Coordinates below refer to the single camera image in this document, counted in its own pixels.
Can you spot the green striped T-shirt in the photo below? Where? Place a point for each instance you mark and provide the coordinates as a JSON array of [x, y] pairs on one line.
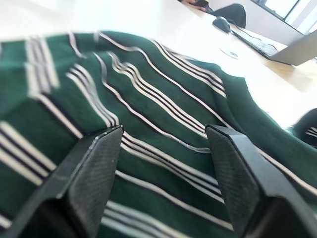
[[153, 104]]

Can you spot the grey laptop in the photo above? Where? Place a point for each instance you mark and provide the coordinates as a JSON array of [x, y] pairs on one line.
[[275, 47]]

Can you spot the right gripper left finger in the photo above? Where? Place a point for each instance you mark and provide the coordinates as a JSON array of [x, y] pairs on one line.
[[81, 188]]

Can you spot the black computer mouse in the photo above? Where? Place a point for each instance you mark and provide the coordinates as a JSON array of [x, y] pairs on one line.
[[222, 23]]

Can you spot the black chair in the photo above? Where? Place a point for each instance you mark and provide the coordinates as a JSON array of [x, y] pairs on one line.
[[231, 13]]

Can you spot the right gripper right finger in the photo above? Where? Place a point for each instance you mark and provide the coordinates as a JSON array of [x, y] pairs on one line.
[[250, 183]]

